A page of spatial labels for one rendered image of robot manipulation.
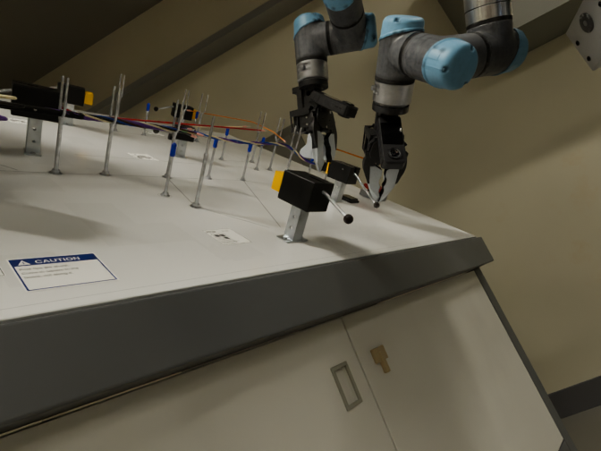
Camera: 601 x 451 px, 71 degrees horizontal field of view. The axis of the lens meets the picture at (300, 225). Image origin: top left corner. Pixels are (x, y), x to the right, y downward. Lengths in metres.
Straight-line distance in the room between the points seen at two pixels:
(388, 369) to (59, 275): 0.44
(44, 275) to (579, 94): 2.81
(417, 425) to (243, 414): 0.30
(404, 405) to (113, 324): 0.43
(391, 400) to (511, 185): 2.16
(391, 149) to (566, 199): 1.99
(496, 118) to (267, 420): 2.51
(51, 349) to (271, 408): 0.23
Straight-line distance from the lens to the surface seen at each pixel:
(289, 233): 0.62
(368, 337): 0.64
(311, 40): 1.05
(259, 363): 0.49
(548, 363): 2.64
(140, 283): 0.42
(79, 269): 0.44
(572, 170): 2.78
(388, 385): 0.64
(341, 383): 0.58
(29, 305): 0.38
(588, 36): 0.93
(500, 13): 0.85
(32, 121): 0.82
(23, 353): 0.35
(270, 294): 0.47
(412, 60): 0.77
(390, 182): 0.91
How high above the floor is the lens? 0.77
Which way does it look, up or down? 16 degrees up
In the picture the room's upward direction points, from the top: 23 degrees counter-clockwise
